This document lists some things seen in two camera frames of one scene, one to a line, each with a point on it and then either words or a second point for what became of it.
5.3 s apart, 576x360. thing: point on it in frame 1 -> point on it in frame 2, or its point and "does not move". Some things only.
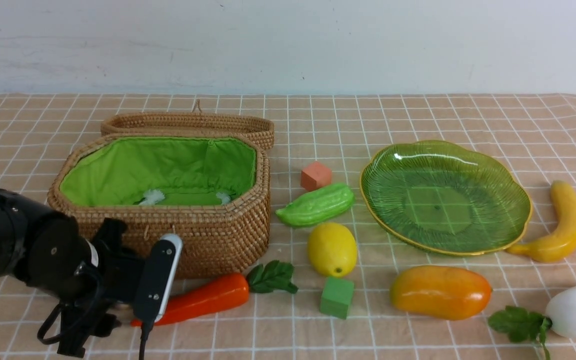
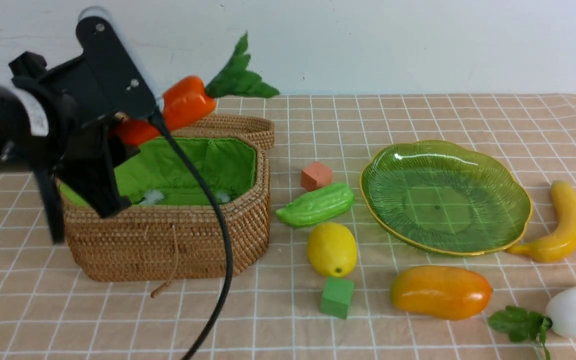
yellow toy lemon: x=333 y=248 does not move
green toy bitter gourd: x=317 y=205 does not move
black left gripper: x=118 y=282 -> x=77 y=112
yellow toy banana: x=565 y=240 does not move
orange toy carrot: x=198 y=301 -> x=189 y=101
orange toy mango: x=445 y=293 does not move
